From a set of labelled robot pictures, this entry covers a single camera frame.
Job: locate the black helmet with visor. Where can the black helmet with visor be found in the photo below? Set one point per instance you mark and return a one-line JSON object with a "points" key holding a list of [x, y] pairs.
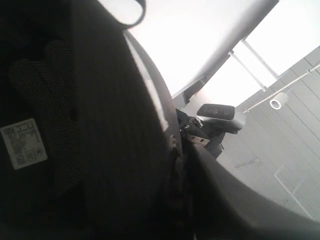
{"points": [[90, 144]]}

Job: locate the white ceiling spotlight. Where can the white ceiling spotlight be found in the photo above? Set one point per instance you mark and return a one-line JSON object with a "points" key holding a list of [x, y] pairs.
{"points": [[279, 101]]}

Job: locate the black top camera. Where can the black top camera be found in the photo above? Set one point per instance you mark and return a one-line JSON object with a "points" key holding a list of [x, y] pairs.
{"points": [[224, 117]]}

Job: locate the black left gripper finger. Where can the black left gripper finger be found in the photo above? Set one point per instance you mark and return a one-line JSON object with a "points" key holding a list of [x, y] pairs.
{"points": [[226, 209]]}

